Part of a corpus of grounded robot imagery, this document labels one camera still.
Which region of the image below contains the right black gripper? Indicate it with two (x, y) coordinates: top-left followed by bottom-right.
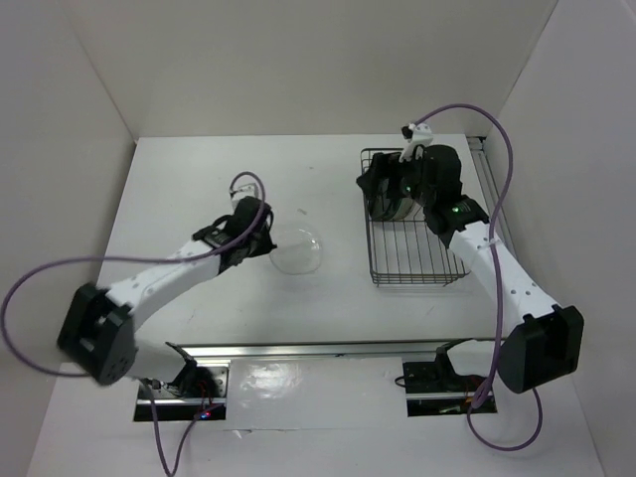
(355, 146), (434, 207)

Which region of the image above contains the smoky clear square plate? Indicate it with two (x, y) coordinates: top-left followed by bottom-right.
(369, 180), (414, 222)

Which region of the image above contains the clear glass square plate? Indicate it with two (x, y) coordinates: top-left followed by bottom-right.
(269, 222), (323, 275)

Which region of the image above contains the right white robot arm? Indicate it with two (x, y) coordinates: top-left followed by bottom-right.
(356, 145), (584, 394)

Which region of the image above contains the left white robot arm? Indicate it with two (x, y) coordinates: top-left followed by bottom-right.
(57, 197), (275, 397)

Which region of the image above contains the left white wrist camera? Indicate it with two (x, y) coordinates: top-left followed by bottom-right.
(229, 182), (261, 201)

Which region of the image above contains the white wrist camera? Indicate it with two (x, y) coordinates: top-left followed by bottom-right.
(229, 182), (261, 201)
(398, 122), (433, 163)

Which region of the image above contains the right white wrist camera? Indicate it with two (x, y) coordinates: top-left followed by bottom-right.
(398, 122), (433, 163)

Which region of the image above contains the grey wire dish rack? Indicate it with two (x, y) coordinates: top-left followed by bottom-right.
(360, 148), (468, 286)

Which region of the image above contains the aluminium side rail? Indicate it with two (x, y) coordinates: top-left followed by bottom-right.
(466, 136), (499, 214)

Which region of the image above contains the aluminium front rail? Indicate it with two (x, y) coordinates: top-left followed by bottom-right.
(181, 340), (460, 361)

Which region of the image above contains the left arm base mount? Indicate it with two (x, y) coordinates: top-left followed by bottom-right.
(129, 343), (229, 422)

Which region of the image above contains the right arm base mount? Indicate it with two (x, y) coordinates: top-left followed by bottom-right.
(394, 351), (485, 417)

